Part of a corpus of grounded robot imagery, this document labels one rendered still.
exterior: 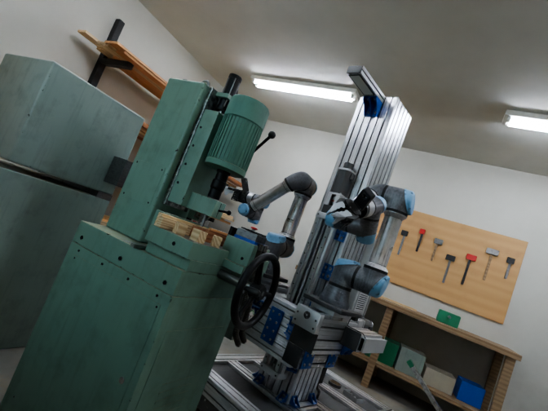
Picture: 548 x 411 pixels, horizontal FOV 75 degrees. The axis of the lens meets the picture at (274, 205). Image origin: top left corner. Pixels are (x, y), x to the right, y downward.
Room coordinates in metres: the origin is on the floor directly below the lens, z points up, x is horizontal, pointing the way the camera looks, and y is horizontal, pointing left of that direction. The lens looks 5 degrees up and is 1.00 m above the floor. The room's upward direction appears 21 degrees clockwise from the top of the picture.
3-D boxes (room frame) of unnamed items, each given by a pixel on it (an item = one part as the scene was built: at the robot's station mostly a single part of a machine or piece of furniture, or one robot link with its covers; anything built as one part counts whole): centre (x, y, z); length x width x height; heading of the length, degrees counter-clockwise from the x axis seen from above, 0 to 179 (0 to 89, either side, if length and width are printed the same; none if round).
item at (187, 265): (1.44, 0.19, 0.82); 0.40 x 0.21 x 0.04; 152
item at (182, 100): (1.60, 0.50, 1.16); 0.22 x 0.22 x 0.72; 62
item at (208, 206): (1.48, 0.26, 1.03); 0.14 x 0.07 x 0.09; 62
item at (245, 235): (1.45, 0.03, 0.99); 0.13 x 0.11 x 0.06; 152
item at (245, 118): (1.47, 0.25, 1.35); 0.18 x 0.18 x 0.31
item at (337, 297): (1.78, -0.45, 0.87); 0.15 x 0.15 x 0.10
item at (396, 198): (1.70, -0.56, 1.19); 0.15 x 0.12 x 0.55; 58
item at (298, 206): (2.23, -0.14, 1.19); 0.15 x 0.12 x 0.55; 152
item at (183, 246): (1.49, 0.11, 0.87); 0.61 x 0.30 x 0.06; 152
